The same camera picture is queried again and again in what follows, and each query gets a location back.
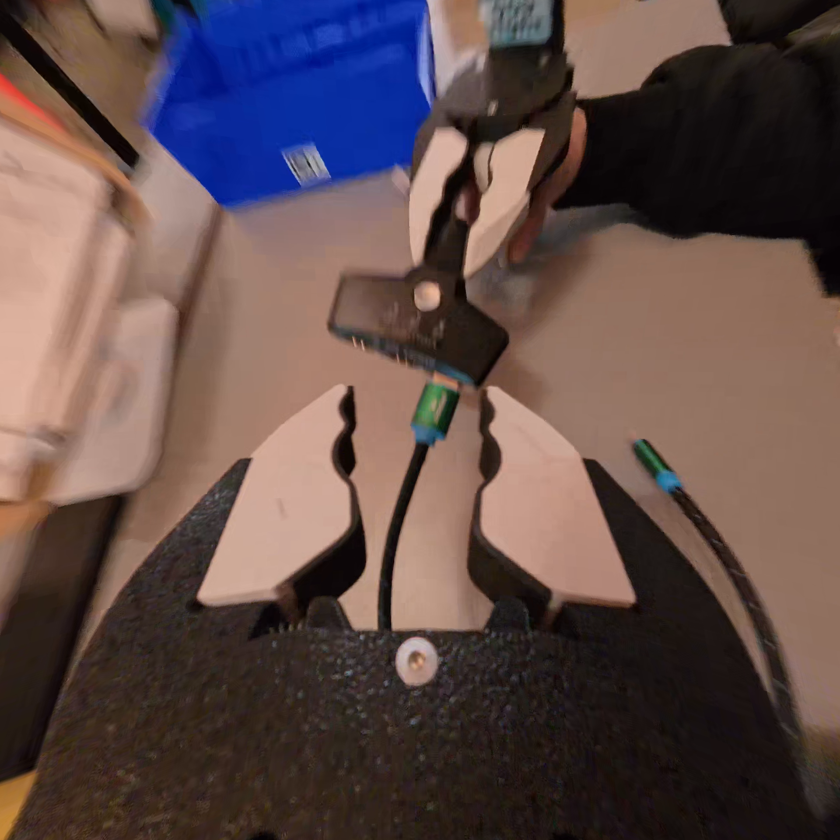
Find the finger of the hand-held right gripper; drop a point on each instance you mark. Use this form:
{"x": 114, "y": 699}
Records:
{"x": 508, "y": 190}
{"x": 430, "y": 184}

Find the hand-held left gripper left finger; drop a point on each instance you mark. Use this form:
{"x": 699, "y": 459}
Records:
{"x": 289, "y": 505}

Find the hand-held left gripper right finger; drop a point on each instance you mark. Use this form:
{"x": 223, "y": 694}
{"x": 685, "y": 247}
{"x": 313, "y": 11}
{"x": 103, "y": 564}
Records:
{"x": 551, "y": 512}

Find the black usb hub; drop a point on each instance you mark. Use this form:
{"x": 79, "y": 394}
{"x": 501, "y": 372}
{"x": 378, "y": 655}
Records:
{"x": 394, "y": 315}

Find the person's right forearm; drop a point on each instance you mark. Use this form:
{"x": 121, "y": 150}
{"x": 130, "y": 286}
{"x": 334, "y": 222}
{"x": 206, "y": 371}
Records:
{"x": 689, "y": 144}

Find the person's right hand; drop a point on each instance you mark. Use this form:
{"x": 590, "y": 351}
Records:
{"x": 558, "y": 184}

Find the blue plastic bin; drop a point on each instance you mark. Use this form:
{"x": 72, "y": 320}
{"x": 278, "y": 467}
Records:
{"x": 295, "y": 85}

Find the white boxes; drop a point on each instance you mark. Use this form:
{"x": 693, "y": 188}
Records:
{"x": 59, "y": 315}

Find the black bar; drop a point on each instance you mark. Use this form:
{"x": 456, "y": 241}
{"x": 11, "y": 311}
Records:
{"x": 72, "y": 92}

